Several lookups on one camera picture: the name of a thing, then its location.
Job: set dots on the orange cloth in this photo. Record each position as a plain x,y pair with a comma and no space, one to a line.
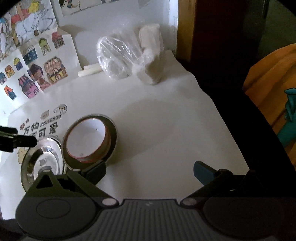
270,84

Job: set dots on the steel plate with sticker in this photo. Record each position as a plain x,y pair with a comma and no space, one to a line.
46,155

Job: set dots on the white red-rimmed bowl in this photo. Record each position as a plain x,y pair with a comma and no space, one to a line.
88,140

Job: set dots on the girl with teddy drawing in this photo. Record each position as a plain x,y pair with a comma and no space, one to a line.
69,7

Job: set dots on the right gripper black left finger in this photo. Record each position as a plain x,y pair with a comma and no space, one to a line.
87,180

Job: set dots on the white printed table mat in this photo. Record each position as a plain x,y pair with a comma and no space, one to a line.
162,130

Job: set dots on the girl with fan drawing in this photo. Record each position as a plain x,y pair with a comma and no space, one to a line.
25,20

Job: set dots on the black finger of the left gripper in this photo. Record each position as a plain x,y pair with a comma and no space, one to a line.
8,130

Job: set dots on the wooden frame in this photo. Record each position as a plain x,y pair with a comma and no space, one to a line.
185,29

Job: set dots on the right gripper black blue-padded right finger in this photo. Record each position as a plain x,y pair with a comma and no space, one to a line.
214,182

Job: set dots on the deep steel bowl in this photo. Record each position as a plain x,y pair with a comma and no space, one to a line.
71,163

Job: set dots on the plastic bag of white rolls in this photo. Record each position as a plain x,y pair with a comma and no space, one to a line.
135,52

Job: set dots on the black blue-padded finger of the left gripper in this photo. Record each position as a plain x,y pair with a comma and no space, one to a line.
11,142

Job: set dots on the houses drawing paper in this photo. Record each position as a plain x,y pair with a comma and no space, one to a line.
36,66

